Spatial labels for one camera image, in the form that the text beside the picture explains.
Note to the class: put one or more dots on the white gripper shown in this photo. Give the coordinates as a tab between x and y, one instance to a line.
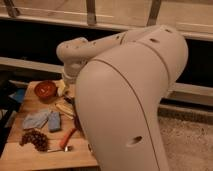
69	76

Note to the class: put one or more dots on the wooden brush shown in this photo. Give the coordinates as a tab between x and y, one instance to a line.
69	112

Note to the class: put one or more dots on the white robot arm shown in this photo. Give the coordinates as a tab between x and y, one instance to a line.
119	82

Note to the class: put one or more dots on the dark brush tool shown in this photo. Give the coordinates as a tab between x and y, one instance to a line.
70	100

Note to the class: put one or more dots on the red bowl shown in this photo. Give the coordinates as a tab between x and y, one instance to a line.
45	89

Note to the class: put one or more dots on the blue sponge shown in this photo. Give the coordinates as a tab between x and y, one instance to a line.
54	122

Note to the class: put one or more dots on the blue object beside table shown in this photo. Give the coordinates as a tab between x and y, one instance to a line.
19	95

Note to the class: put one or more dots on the grey blue cloth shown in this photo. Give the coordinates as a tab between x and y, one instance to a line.
36	120

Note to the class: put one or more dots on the bunch of dark grapes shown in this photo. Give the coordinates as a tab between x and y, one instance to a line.
38	139

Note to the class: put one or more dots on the metal spoon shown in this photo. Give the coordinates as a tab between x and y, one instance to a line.
65	149

